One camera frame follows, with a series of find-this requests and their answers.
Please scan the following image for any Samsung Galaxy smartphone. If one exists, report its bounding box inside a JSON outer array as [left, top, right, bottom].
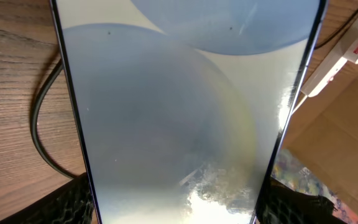
[[50, 0, 328, 223]]

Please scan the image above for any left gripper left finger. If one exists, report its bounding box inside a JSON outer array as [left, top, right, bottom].
[[0, 173, 94, 224]]

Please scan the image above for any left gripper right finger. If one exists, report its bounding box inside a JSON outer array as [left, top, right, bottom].
[[256, 178, 346, 224]]

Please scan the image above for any black USB charging cable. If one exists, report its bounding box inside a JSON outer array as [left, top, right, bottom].
[[30, 0, 358, 180]]

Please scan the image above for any white power strip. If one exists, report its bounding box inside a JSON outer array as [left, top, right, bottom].
[[301, 18, 358, 98]]

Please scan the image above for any white power strip cord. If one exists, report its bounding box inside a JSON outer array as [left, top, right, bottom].
[[290, 93, 309, 115]]

